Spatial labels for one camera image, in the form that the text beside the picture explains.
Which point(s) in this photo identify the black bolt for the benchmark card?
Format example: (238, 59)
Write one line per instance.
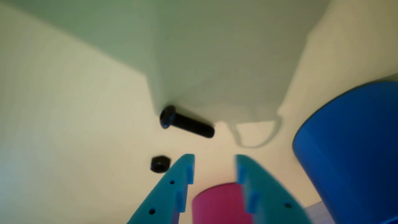
(186, 123)

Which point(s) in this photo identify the black hex nut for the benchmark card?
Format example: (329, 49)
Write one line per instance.
(160, 164)

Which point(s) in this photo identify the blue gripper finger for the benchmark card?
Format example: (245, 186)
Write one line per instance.
(267, 196)
(163, 196)

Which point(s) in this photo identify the pink plastic cup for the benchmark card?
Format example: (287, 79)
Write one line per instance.
(220, 205)

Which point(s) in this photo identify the blue plastic cup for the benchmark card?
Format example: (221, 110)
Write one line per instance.
(351, 149)

